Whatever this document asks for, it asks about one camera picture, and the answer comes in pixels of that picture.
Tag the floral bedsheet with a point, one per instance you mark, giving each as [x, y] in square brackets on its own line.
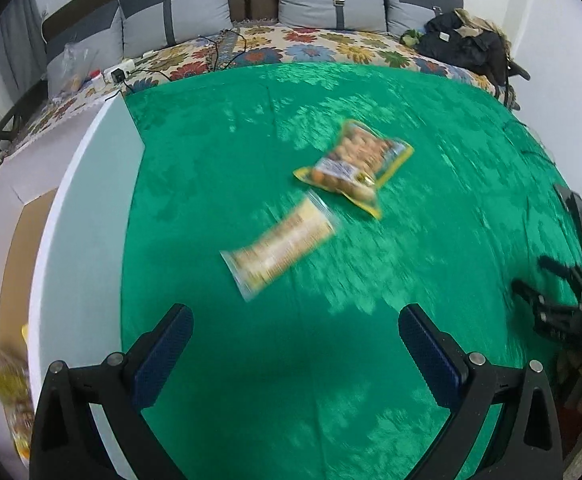
[321, 45]

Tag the black bag with clothes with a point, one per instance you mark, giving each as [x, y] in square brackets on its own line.
[463, 42]

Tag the white power strip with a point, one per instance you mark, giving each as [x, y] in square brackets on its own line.
[118, 70]

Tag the dark metal frame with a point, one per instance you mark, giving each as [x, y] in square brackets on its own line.
[13, 120]

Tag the clear plastic bag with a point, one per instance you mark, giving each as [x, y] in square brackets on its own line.
[73, 67]

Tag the green cloth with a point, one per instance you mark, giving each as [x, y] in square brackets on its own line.
[411, 37]

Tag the black phone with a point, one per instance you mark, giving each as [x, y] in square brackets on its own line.
[578, 222]

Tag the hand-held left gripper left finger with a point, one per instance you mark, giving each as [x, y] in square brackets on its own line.
[163, 360]

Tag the khaki cloth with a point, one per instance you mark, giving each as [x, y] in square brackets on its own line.
[481, 22]

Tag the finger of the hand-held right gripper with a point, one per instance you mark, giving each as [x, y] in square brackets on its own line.
[573, 275]
[553, 317]

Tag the grey curtain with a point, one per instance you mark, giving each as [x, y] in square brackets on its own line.
[13, 25]

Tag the clear beige cracker packet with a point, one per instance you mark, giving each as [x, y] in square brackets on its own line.
[281, 247]

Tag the yellow-edged peanut packet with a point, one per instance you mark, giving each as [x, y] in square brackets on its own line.
[358, 162]

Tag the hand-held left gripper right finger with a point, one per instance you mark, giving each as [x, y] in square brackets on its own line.
[428, 360]

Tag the white cardboard box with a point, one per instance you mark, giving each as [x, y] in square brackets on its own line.
[81, 240]

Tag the green blanket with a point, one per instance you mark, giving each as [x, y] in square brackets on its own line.
[371, 260]

